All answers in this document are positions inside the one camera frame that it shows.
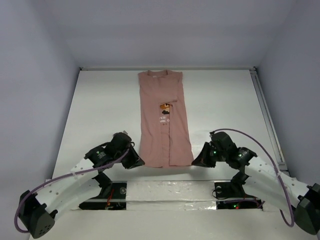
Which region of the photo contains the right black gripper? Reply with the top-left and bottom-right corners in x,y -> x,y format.
191,141 -> 227,168

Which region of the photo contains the pink printed t shirt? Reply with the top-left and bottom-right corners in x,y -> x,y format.
138,70 -> 194,168

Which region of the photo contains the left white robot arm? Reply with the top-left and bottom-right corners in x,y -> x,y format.
14,132 -> 145,239

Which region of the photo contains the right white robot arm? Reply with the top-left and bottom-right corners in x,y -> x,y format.
192,128 -> 320,235

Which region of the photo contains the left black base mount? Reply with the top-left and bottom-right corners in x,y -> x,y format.
78,172 -> 127,211

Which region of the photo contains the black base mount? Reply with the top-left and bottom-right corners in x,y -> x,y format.
211,172 -> 265,210
78,172 -> 127,211

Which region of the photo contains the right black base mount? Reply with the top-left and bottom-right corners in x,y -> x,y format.
211,172 -> 265,210

